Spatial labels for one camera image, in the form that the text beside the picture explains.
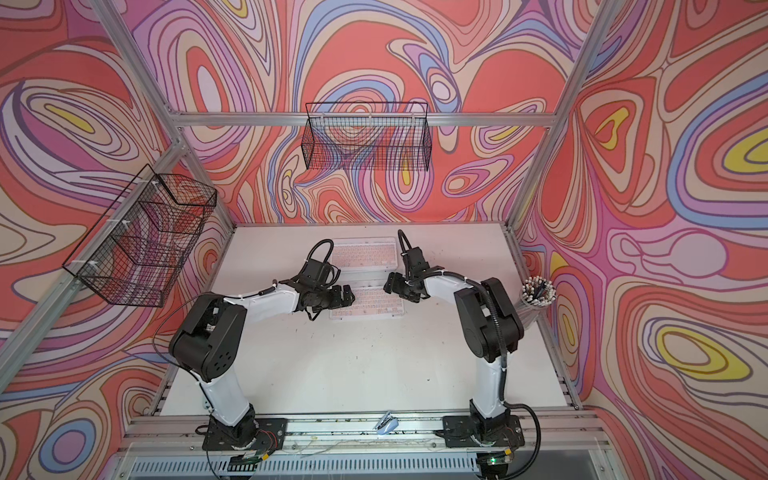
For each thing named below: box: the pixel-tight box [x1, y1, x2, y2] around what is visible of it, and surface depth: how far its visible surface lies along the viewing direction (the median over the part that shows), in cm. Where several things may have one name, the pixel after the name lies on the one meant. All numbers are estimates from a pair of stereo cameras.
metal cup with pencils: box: [517, 276, 557, 327], surface depth 82 cm
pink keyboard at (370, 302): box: [329, 286, 406, 320], surface depth 98 cm
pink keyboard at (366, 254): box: [332, 236, 399, 272], surface depth 108 cm
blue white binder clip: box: [373, 411, 399, 435], surface depth 76 cm
